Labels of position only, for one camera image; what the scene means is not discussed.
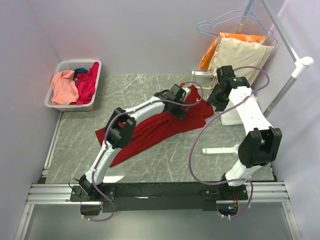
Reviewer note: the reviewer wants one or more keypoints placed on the magenta shirt in basket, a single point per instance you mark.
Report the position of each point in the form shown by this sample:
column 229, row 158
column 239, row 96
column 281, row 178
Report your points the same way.
column 86, row 85

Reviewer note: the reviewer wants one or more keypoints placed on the orange hanging garment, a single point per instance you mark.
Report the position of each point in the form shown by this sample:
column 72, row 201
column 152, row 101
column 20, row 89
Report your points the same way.
column 206, row 59

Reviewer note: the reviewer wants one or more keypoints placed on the salmon pink shirt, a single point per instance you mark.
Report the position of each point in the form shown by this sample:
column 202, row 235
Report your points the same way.
column 64, row 88

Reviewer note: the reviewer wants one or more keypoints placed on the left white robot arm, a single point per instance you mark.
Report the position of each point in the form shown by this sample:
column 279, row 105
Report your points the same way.
column 119, row 131

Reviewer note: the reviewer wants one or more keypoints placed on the dark blue shirt in basket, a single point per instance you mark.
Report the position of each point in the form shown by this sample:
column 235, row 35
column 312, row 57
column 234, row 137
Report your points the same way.
column 77, row 72

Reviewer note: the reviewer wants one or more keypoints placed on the beige hanging garment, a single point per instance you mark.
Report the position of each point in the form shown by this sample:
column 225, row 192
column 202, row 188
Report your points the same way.
column 237, row 53

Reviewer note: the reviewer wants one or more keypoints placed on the blue wire hanger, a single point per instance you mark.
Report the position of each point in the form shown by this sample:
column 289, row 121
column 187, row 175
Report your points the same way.
column 245, row 20

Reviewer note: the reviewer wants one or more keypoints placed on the dark red t-shirt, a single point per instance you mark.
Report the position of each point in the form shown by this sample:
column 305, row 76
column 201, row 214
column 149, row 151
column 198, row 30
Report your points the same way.
column 162, row 126

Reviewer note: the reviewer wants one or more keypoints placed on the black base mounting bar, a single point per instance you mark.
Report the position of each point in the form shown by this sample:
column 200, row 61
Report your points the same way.
column 155, row 196

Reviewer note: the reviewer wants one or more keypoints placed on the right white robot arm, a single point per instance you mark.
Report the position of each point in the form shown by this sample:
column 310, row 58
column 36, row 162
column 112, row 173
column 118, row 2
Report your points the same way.
column 262, row 141

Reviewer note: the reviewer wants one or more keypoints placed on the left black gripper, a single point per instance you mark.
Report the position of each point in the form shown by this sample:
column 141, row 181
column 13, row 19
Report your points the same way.
column 179, row 113

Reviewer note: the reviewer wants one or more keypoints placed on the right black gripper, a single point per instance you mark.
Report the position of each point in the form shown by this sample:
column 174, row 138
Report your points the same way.
column 211, row 99

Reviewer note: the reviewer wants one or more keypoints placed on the folded white t-shirt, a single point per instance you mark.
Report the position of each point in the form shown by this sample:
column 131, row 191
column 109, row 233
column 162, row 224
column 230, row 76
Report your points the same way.
column 232, row 117

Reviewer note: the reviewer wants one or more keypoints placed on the aluminium rail frame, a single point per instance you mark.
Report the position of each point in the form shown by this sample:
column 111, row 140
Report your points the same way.
column 59, row 194

